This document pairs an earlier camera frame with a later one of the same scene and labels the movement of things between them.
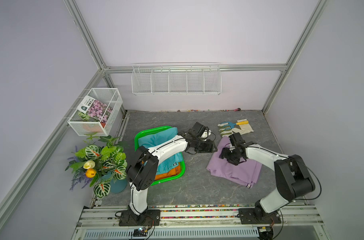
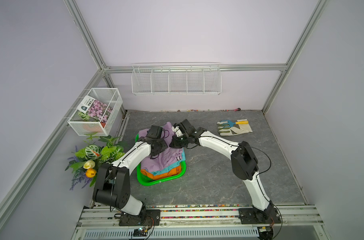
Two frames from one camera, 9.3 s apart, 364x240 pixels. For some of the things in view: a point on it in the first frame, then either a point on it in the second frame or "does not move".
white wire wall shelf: [176, 78] does not move
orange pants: [173, 172] does not move
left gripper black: [208, 147] → [164, 146]
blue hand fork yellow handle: [232, 125] does not move
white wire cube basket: [97, 113] does not move
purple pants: [245, 174] → [169, 157]
